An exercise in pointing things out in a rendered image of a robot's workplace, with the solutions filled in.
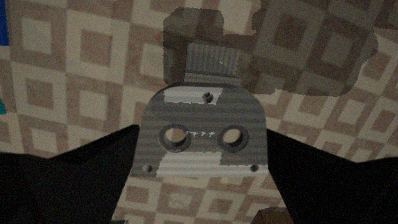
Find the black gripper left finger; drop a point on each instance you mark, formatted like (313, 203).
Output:
(80, 186)

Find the small teal square block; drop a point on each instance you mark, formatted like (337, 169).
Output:
(2, 110)

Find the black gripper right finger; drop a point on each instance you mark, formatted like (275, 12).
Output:
(321, 188)

